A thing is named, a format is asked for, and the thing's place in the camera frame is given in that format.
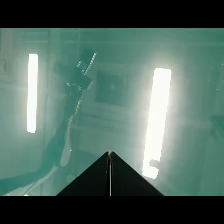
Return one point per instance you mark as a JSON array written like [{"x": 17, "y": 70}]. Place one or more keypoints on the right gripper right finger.
[{"x": 128, "y": 181}]

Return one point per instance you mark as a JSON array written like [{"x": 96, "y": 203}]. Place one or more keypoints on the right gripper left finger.
[{"x": 95, "y": 181}]

